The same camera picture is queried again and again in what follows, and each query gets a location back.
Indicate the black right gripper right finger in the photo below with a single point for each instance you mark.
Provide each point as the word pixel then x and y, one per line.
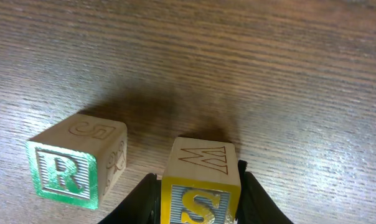
pixel 255 205

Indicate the yellow S block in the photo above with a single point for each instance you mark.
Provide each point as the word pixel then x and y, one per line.
pixel 201 183

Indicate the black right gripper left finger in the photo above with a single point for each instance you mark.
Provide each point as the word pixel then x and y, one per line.
pixel 141 206

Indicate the green R block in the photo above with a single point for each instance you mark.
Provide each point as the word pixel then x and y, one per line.
pixel 78 160

